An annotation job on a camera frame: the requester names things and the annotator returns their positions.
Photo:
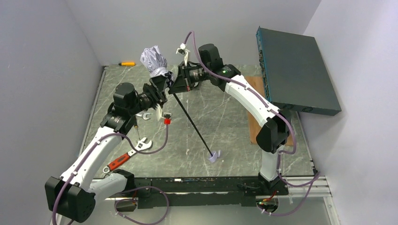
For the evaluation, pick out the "dark teal flat box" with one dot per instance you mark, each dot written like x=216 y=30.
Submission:
x=294 y=74

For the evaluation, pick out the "aluminium frame rail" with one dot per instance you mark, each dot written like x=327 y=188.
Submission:
x=300 y=189

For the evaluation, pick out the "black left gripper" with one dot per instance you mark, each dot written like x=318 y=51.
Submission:
x=156 y=94

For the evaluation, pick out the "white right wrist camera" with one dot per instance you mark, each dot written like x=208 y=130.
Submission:
x=182 y=50

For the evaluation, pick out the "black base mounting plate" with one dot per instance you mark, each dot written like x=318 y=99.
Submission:
x=202 y=191

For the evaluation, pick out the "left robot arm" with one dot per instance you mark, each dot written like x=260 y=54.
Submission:
x=93 y=155

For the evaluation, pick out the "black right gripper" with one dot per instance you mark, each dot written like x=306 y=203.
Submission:
x=182 y=78

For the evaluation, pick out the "orange handled tool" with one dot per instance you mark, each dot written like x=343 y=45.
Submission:
x=127 y=64

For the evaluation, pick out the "red handled adjustable wrench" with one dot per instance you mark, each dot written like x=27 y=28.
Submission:
x=142 y=144

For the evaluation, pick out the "silver open-end wrench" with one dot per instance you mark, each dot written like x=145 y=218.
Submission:
x=145 y=116

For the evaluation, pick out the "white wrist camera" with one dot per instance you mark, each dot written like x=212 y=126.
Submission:
x=166 y=117
x=182 y=50

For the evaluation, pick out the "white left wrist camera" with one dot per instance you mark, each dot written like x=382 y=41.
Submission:
x=166 y=117

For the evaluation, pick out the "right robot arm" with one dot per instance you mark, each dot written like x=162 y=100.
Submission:
x=275 y=125

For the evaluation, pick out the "lilac folding umbrella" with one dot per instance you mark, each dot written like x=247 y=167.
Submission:
x=156 y=64

